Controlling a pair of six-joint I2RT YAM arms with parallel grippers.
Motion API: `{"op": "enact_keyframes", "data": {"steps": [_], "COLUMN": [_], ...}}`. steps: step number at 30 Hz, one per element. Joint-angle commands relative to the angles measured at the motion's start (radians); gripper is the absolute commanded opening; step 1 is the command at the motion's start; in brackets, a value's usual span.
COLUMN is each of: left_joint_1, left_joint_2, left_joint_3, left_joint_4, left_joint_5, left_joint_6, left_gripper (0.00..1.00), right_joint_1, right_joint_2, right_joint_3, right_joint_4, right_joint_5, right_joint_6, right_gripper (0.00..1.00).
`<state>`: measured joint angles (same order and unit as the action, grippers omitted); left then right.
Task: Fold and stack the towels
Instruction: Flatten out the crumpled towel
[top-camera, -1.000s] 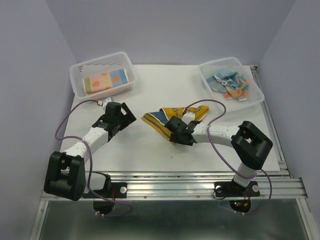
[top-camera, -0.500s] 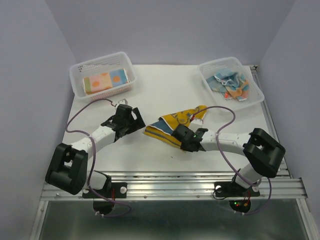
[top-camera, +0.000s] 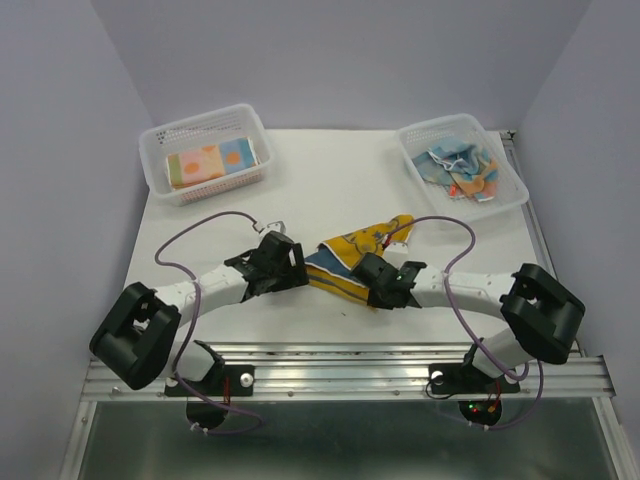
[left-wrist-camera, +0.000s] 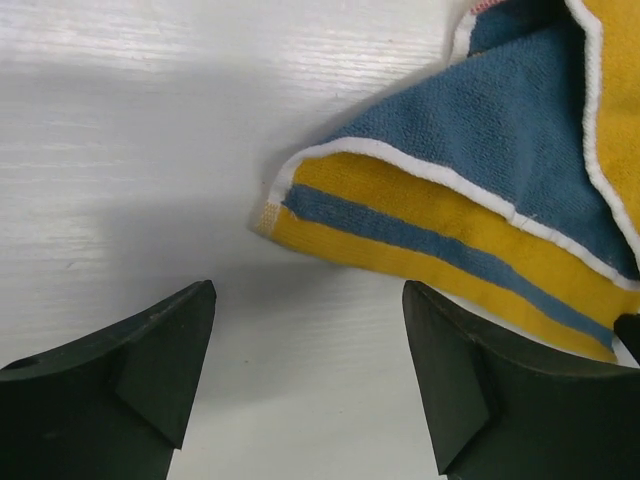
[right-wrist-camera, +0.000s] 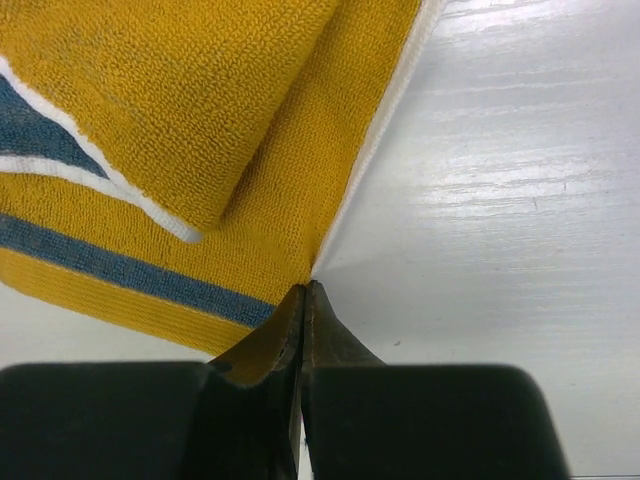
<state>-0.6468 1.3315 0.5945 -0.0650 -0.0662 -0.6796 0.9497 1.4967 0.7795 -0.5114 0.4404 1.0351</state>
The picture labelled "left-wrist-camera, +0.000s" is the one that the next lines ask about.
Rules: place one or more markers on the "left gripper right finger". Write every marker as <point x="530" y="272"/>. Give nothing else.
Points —
<point x="501" y="406"/>

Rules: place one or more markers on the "yellow blue hello towel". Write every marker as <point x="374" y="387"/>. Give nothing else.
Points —
<point x="510" y="179"/>

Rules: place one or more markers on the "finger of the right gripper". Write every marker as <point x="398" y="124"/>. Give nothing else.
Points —
<point x="627" y="329"/>

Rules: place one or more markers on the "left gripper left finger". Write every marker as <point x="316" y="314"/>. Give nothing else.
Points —
<point x="114" y="404"/>

